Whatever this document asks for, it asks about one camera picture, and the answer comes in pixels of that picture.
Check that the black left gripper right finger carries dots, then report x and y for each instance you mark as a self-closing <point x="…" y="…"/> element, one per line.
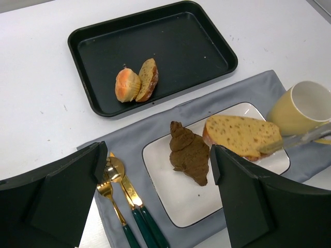
<point x="263" y="209"/>

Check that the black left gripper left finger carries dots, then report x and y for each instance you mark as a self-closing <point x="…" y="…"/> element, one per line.
<point x="48" y="206"/>

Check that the tan seeded bread slice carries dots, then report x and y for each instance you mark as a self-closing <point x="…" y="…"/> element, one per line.
<point x="242" y="135"/>

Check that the brown chocolate croissant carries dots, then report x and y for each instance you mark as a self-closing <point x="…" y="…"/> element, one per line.
<point x="189" y="153"/>

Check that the silver metal tongs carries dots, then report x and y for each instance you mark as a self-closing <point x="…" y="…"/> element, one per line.
<point x="296" y="140"/>

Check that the round pale bread roll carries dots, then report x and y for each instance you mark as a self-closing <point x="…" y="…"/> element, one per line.
<point x="127" y="85"/>

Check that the brown crusted bread wedge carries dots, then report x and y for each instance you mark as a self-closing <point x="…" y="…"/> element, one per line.
<point x="149" y="76"/>

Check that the grey cloth placemat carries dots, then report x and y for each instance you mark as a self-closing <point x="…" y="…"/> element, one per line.
<point x="262" y="91"/>

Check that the yellow ceramic mug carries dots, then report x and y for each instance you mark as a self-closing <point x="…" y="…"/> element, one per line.
<point x="303" y="107"/>

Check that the black baking tray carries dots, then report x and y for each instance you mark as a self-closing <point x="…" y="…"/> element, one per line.
<point x="188" y="49"/>

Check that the gold fork green handle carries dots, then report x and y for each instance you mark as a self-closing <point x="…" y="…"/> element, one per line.
<point x="106" y="190"/>

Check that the gold spoon green handle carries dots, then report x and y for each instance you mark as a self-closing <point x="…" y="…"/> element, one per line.
<point x="115" y="171"/>

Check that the gold knife green handle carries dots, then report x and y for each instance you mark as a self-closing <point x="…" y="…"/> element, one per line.
<point x="155" y="230"/>

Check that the aluminium frame rail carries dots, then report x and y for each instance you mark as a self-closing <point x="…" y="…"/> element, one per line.
<point x="325" y="5"/>

